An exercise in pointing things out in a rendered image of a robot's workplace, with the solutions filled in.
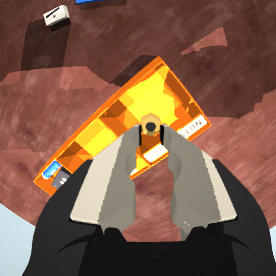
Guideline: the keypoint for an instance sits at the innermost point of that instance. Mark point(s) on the black 9v battery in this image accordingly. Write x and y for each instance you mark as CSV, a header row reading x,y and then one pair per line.
x,y
60,178

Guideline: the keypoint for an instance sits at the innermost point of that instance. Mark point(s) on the brass hex nut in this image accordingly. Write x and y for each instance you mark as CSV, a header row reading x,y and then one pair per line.
x,y
150,124

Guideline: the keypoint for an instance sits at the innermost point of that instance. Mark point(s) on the blue aa battery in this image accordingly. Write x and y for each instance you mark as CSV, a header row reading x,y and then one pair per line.
x,y
52,168

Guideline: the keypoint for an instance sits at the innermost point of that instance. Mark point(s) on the orange three-compartment bin rack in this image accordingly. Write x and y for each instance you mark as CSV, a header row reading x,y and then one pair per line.
x,y
157,92

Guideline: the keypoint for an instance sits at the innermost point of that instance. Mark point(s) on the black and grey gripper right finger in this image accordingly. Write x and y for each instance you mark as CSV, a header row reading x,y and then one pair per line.
x,y
206,193

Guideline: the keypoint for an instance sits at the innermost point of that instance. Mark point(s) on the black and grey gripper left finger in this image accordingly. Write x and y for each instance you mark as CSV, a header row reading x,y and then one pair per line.
x,y
98,195

